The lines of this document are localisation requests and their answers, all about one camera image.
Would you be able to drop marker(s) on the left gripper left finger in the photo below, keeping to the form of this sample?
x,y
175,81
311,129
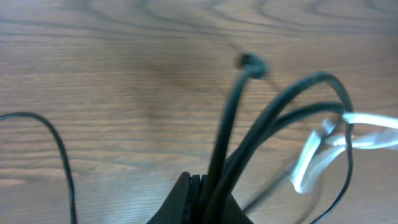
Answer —
x,y
180,205

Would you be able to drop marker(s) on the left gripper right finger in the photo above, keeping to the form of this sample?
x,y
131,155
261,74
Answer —
x,y
233,214

